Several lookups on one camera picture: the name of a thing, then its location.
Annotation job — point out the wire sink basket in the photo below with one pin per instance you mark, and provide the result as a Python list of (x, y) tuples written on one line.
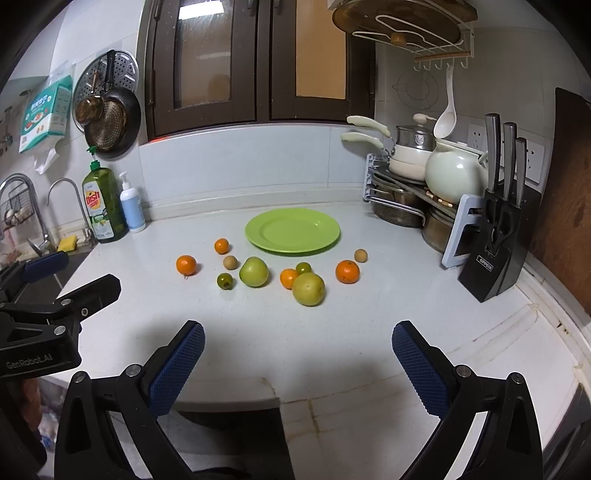
[(17, 208)]

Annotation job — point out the white ceramic teapot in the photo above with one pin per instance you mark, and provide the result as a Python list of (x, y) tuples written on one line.
[(455, 169)]

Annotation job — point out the black frying pan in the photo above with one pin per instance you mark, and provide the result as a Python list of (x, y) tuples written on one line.
[(116, 129)]

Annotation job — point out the white grey pot rack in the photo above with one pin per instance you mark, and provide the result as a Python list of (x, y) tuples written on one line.
[(467, 215)]

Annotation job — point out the cream saucepan upper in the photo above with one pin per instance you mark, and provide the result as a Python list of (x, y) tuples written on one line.
[(366, 122)]

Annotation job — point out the steel pot under rack left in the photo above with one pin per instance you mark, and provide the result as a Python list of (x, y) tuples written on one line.
[(394, 204)]

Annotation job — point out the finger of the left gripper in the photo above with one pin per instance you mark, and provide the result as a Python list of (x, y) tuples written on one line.
[(16, 277), (75, 306)]

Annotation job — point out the steel knife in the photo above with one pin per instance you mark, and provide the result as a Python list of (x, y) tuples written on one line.
[(521, 169), (509, 155), (493, 131)]

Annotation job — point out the cream saucepan lower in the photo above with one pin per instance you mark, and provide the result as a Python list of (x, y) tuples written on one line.
[(392, 163)]

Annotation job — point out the yellow sponge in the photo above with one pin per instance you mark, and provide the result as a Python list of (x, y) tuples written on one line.
[(68, 244)]

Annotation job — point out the green apple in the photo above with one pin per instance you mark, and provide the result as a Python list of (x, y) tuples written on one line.
[(254, 272)]

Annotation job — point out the black knife block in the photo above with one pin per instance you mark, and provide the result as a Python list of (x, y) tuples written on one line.
[(499, 253)]

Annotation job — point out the green dish soap bottle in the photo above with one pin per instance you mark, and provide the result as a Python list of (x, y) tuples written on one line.
[(101, 198)]

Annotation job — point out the brown wooden cutting board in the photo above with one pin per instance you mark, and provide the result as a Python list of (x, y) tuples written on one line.
[(562, 237)]

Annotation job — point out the steel knife middle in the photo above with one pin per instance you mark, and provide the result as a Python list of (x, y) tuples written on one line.
[(509, 155)]

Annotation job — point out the small brown fruit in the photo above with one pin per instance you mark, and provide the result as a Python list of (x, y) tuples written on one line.
[(361, 256), (230, 262)]

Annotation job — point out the small green citrus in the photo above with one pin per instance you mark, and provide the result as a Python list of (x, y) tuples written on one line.
[(225, 281), (303, 267)]

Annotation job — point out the steel knife right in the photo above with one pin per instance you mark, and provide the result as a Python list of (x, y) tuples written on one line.
[(521, 169)]

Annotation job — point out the small copper saucepan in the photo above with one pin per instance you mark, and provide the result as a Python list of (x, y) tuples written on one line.
[(90, 108)]

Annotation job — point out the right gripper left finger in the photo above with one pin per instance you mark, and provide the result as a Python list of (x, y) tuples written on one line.
[(87, 446)]

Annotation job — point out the steel pot under rack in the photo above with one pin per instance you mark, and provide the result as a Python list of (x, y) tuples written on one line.
[(394, 204), (437, 229)]

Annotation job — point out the chrome kitchen faucet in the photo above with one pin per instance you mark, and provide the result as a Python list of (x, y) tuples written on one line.
[(47, 244)]

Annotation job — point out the cream saucepan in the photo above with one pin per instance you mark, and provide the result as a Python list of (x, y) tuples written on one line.
[(392, 163), (366, 122)]

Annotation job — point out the steel pot under rack right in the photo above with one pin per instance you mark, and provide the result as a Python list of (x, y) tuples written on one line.
[(437, 229)]

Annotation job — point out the steel pot with lid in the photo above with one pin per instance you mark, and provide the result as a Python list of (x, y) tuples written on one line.
[(417, 135)]

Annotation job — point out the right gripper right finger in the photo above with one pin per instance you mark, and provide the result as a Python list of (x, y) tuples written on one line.
[(509, 445)]

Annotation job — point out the small orange mandarin top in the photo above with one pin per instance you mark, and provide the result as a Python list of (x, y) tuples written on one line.
[(221, 246)]

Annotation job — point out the perforated steel steamer plate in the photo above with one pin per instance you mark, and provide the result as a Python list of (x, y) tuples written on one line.
[(125, 75)]

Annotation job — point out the white plastic ladle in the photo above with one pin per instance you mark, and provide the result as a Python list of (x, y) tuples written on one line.
[(447, 121)]

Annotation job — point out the green plate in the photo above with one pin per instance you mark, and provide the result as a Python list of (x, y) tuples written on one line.
[(292, 231)]

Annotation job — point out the steel knife left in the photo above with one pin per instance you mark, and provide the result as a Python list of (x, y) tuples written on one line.
[(493, 131)]

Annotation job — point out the white blue pump bottle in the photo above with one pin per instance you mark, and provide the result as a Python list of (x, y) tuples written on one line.
[(131, 205)]

